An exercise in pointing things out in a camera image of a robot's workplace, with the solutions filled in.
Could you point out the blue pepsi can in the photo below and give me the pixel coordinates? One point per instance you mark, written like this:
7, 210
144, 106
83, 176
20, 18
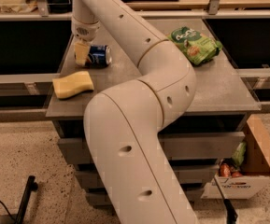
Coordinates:
99, 57

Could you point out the green snack bag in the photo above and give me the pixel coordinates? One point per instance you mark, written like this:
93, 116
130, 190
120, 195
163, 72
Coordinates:
197, 47

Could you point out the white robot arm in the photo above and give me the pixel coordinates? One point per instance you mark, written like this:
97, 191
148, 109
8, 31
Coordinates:
122, 123

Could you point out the black stand leg right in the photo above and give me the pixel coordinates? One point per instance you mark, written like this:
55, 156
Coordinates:
231, 216

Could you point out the yellow sponge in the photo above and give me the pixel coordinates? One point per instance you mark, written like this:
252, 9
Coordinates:
74, 84

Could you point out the black stand leg left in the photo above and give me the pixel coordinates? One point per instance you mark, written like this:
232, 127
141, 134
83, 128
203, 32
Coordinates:
31, 186

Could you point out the cardboard box with snacks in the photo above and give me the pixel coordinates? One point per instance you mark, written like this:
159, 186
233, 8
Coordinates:
255, 169

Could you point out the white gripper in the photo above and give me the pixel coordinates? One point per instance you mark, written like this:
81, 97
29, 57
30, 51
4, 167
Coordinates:
85, 32

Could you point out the metal shelf rail frame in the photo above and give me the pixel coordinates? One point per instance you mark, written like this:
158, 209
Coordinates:
201, 9

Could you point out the top grey drawer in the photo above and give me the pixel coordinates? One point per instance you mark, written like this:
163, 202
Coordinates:
176, 146

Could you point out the middle grey drawer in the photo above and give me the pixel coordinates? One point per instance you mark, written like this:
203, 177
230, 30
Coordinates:
197, 174

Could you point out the grey drawer cabinet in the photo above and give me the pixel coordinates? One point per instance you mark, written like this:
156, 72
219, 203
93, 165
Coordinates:
222, 103

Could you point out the black stand leg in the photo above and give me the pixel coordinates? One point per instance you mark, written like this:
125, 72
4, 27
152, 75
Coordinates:
31, 186
231, 216

